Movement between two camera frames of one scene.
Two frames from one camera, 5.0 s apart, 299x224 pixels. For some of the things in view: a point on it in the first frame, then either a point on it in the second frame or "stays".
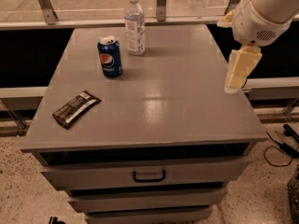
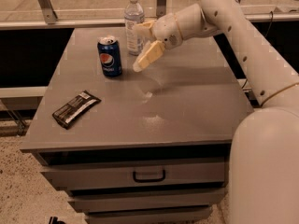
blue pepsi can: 109,54 stays
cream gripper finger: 228,21 → 145,29
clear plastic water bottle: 135,25 stays
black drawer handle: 148,180 stays
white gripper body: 253,23 → 165,29
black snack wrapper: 68,115 stays
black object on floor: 55,220 stays
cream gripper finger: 241,63 → 154,49
